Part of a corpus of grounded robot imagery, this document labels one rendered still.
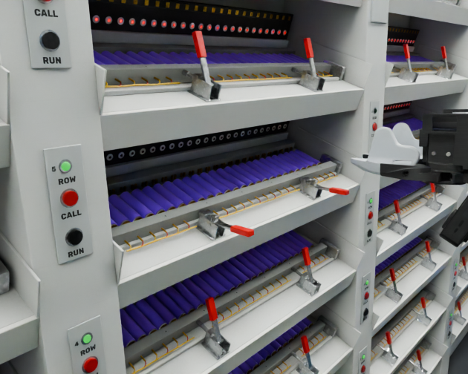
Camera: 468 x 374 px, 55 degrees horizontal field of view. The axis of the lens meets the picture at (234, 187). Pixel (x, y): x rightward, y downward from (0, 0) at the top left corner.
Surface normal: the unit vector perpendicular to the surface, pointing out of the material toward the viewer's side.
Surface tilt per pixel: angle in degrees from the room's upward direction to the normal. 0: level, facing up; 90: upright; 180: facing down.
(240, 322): 20
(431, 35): 90
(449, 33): 90
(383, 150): 90
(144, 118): 110
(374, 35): 90
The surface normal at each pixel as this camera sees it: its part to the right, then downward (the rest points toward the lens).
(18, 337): 0.70, 0.47
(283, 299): 0.23, -0.86
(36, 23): 0.74, 0.14
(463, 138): -0.68, 0.20
